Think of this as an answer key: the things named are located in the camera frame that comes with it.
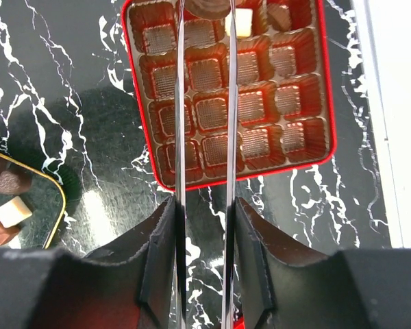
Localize metal tweezers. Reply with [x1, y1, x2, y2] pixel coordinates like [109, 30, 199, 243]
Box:
[175, 1, 238, 328]

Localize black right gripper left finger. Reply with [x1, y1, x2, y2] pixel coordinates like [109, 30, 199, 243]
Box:
[0, 197, 175, 328]

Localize dark green gold-rimmed tray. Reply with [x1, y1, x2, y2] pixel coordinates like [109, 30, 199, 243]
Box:
[0, 153, 66, 249]

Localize red chocolate box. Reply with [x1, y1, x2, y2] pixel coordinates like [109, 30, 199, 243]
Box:
[121, 1, 336, 191]

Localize red box lid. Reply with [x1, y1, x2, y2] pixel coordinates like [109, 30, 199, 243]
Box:
[233, 317, 245, 329]

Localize brown oval chocolate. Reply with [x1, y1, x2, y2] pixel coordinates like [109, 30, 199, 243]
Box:
[267, 3, 292, 32]

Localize round dark chocolate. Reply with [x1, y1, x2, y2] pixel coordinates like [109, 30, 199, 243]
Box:
[184, 0, 230, 20]

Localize dark heart chocolate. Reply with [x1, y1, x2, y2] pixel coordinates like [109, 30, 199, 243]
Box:
[0, 170, 32, 195]

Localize white bar chocolate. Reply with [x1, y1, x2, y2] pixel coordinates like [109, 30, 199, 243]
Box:
[235, 8, 253, 38]

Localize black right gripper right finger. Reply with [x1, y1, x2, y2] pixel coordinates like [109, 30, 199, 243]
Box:
[236, 198, 411, 328]

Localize white square chocolate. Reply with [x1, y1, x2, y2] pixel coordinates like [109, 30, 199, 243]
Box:
[0, 196, 32, 228]

